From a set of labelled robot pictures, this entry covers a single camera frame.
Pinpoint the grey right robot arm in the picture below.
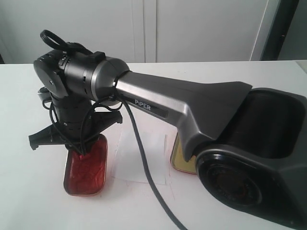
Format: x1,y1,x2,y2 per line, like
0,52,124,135
29,48,307,230

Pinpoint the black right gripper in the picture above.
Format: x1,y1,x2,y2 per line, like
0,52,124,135
28,95,122,155

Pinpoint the gold tin lid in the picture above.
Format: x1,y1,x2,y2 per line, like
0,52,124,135
170,134,197,175

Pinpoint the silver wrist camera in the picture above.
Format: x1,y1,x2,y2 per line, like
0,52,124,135
37,87,51,102

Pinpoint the white cabinet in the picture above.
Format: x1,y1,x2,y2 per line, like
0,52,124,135
0,0,279,63

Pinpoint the dark vertical post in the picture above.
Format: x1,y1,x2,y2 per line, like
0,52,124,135
260,0,307,61

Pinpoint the white paper sheet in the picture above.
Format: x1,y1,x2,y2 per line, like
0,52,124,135
112,130,167,185

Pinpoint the red ink paste tin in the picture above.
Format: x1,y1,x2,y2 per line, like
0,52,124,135
63,134,108,196

